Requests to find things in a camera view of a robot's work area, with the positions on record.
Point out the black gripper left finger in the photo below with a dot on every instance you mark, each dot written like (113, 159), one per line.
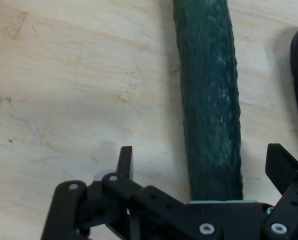
(128, 200)

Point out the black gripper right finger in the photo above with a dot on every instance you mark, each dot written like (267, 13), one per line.
(286, 180)

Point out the dark green toy cucumber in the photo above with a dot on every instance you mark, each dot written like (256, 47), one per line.
(209, 100)

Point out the wooden cutting board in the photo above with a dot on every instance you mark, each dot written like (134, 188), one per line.
(76, 87)

